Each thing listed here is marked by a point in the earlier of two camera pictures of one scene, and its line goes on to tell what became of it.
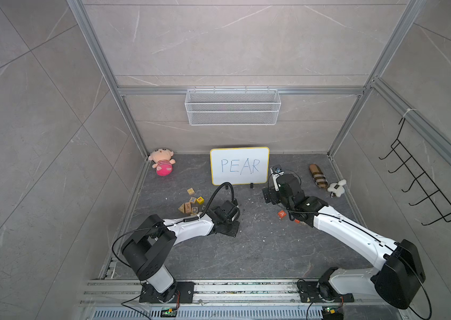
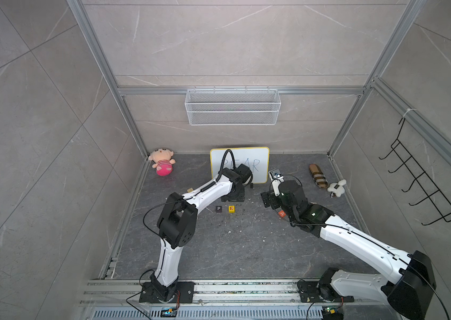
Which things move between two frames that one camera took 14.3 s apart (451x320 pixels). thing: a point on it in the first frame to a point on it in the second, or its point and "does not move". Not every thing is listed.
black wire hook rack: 447,212 does not move
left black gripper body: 231,228 to 239,197
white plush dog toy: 337,187 does not move
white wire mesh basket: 232,107 does not move
